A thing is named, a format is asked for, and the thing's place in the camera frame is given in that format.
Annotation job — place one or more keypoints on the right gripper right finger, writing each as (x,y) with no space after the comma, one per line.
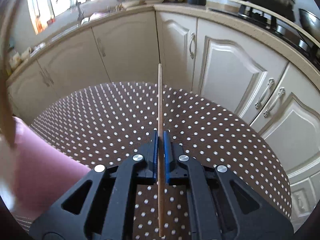
(220,204)

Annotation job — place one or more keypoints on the steel wok with black handle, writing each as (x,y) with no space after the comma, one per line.
(310,23)

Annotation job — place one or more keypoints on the wooden chopstick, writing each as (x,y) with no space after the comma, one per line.
(160,166)
(8,123)

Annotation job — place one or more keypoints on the chrome sink faucet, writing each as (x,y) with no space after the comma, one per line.
(80,12)

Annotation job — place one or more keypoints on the brown polka dot tablecloth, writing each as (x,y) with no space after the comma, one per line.
(107,123)

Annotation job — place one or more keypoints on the black gas stove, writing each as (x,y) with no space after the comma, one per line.
(277,19)

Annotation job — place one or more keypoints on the stainless steel sink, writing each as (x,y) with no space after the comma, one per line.
(86,20)

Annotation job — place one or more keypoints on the pink cylindrical utensil holder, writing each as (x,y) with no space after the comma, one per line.
(34,174)

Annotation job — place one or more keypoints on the cream lower kitchen cabinets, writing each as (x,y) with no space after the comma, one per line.
(229,62)

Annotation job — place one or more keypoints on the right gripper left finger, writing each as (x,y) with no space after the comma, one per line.
(101,205)

